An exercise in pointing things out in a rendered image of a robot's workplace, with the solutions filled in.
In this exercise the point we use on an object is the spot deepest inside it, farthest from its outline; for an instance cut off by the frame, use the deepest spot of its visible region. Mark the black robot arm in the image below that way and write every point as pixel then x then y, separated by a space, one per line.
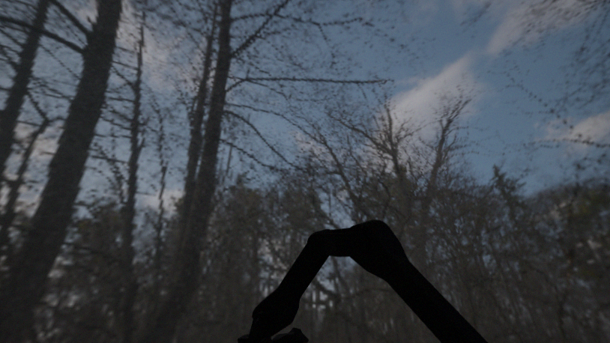
pixel 374 246

